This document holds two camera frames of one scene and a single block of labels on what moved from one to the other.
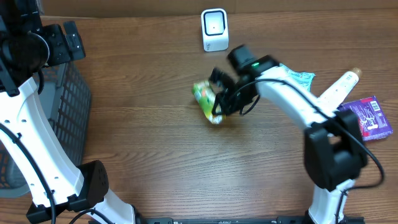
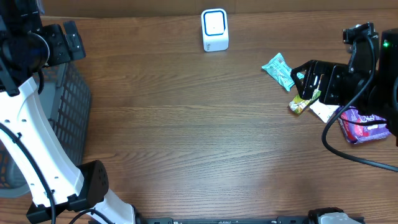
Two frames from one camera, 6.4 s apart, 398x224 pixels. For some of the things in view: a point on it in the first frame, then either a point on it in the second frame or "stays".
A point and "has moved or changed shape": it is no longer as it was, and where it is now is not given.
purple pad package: (374, 124) stays
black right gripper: (226, 102) -> (329, 71)
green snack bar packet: (205, 95) has moved or changed shape
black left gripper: (73, 41) stays
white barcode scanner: (214, 23) stays
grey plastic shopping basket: (66, 101) stays
